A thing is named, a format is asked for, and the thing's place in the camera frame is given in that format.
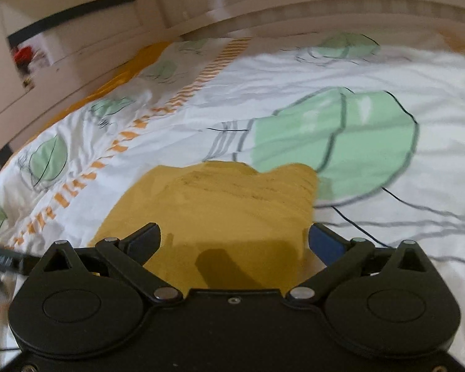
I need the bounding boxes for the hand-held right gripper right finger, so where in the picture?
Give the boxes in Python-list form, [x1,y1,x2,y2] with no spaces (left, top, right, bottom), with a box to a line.
[287,222,436,303]

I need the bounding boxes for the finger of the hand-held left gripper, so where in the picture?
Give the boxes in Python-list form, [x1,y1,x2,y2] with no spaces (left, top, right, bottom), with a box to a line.
[0,242,40,277]

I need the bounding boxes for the mustard yellow knit sweater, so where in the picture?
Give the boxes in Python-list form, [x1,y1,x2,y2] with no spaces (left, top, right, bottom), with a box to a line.
[88,161,320,291]

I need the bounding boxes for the yellow bed sheet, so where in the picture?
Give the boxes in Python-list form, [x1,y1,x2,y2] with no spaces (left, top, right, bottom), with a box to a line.
[6,41,173,165]

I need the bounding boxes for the white leaf print blanket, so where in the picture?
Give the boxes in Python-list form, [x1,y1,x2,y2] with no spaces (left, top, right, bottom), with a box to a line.
[0,33,465,359]

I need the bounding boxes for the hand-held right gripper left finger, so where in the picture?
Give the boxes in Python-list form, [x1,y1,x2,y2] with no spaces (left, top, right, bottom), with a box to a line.
[35,223,183,303]

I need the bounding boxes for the red item in wardrobe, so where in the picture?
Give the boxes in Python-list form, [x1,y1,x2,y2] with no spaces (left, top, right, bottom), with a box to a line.
[15,46,38,66]

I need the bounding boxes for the beige wardrobe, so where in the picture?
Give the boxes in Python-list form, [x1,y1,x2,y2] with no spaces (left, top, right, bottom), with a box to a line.
[0,0,225,163]

